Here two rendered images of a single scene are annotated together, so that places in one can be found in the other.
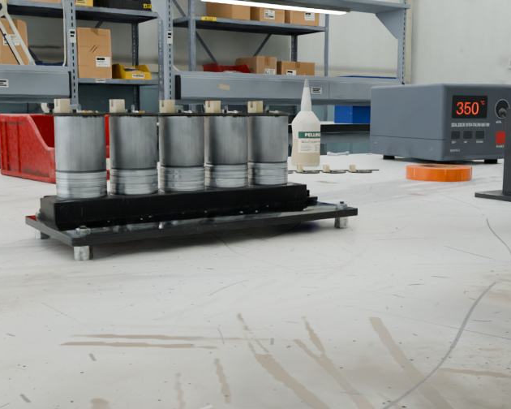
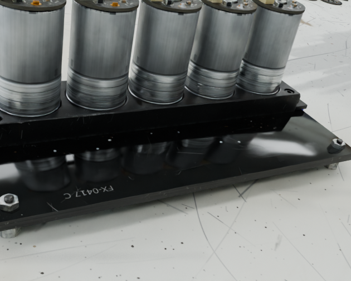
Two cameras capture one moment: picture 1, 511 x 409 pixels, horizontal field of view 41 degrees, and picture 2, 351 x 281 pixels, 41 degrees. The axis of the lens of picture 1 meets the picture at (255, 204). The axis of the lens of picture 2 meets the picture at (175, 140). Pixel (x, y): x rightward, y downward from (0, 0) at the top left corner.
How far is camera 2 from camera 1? 0.19 m
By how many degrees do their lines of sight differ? 24
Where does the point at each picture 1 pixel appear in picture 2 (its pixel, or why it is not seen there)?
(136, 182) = (98, 95)
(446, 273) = not seen: outside the picture
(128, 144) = (93, 47)
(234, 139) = (231, 42)
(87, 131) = (35, 33)
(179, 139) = (162, 40)
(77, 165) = (19, 74)
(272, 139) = (276, 42)
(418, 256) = not seen: outside the picture
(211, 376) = not seen: outside the picture
